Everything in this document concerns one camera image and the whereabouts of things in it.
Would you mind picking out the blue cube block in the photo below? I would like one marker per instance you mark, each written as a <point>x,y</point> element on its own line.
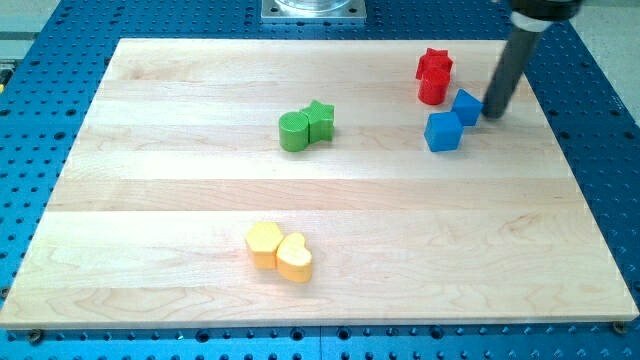
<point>443,131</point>

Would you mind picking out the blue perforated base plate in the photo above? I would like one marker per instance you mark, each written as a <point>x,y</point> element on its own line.
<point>43,106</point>

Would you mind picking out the blue rear block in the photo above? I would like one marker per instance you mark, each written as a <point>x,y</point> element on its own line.
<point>467,108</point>

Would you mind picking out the red cylinder block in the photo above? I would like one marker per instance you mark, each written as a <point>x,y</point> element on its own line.
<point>434,85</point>

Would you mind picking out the black robot arm end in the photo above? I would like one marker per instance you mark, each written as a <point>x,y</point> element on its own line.
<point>537,15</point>

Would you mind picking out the green cylinder block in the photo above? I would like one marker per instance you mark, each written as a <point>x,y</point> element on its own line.
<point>293,131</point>

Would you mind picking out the yellow heart block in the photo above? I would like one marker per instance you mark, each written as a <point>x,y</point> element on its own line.
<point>294,259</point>

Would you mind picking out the yellow hexagon block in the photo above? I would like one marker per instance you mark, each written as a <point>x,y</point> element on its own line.
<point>263,240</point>

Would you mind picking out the red star block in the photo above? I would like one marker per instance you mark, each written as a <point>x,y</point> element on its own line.
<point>434,59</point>

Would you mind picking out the light wooden board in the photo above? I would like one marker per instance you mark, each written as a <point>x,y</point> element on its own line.
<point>179,156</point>

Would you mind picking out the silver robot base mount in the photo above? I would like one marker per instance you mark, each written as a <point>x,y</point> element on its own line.
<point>282,11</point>

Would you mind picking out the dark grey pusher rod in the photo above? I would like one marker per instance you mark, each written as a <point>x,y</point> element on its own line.
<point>514,59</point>

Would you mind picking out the green star block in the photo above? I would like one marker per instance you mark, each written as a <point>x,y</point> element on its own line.
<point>321,121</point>

